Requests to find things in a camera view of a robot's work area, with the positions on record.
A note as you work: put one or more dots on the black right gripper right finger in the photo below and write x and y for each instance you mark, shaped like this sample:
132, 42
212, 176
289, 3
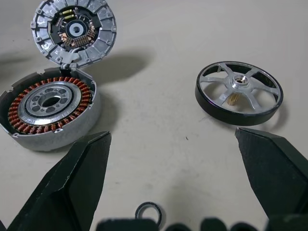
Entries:
276, 173

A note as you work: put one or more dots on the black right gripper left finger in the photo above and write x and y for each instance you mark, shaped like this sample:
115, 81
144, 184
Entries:
72, 183

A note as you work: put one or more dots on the grey round bowl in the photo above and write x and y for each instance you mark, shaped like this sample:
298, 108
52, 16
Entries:
60, 142

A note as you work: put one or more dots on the grey round object with disc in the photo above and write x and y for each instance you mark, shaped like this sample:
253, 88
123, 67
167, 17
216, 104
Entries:
103, 29

